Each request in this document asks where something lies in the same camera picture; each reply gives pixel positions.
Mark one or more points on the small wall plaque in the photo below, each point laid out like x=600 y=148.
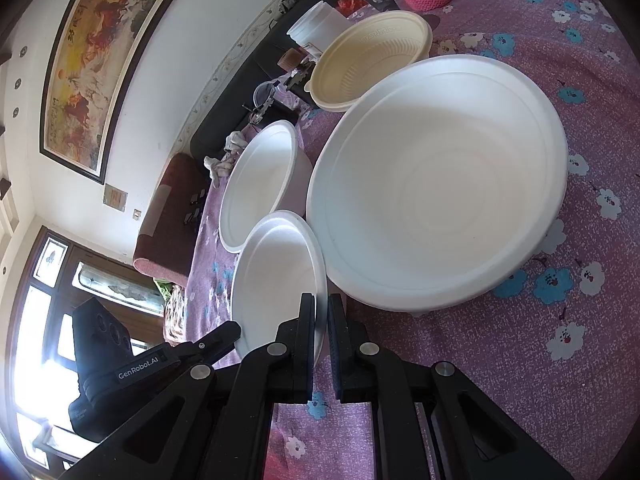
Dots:
x=115 y=196

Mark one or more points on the dark sofa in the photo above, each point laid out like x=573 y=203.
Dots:
x=235 y=100

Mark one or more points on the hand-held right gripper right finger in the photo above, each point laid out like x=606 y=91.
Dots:
x=336 y=342

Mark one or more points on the large white foam bowl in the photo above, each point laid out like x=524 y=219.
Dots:
x=440 y=185

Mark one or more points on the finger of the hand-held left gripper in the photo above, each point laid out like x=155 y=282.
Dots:
x=210 y=342

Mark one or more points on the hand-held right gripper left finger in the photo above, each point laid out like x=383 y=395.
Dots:
x=309 y=332

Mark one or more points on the white plastic jar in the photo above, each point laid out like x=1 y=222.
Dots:
x=320 y=27

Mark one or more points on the small white foam bowl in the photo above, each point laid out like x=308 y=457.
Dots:
x=275 y=270
x=260 y=180

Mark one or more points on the white crumpled cloth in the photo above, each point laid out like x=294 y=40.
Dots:
x=220 y=165

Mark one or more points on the beige plastic bowl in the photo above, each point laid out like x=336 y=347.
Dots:
x=370 y=55

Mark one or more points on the wooden framed glass door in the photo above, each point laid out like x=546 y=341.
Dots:
x=50 y=280

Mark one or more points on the black can with red label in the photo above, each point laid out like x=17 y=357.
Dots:
x=296 y=79

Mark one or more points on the purple floral tablecloth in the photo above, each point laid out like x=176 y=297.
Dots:
x=500 y=360

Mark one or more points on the cork stopper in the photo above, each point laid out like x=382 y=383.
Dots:
x=289 y=59

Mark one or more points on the framed wall painting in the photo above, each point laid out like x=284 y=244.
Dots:
x=95 y=70

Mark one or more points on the red plastic bag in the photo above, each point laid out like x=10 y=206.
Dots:
x=348 y=6

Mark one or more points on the red upholstered seat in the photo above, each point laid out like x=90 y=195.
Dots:
x=165 y=230

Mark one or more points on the wall switch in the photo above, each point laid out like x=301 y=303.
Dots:
x=137 y=214

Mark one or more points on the black can with gear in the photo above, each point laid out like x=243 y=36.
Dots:
x=260 y=112

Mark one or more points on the wicker basket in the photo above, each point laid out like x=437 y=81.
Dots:
x=172 y=315

